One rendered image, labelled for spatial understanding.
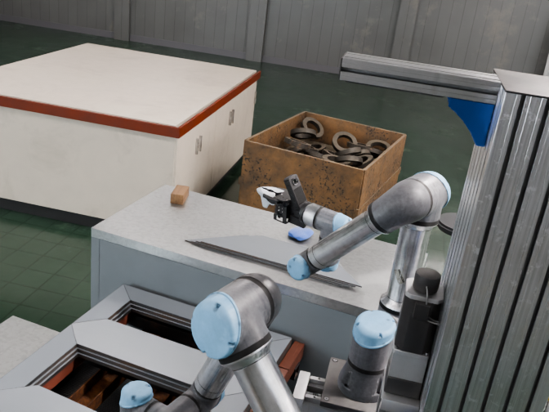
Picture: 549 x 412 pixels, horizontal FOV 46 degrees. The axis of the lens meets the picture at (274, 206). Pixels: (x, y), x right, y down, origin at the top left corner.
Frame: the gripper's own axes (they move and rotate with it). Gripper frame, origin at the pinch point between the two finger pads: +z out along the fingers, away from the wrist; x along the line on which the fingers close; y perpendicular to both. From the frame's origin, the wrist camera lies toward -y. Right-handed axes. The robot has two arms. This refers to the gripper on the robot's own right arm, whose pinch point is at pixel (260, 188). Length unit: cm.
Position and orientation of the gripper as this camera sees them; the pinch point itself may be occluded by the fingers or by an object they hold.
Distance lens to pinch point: 215.7
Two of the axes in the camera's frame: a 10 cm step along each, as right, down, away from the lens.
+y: -0.3, 8.7, 4.9
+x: 6.3, -3.6, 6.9
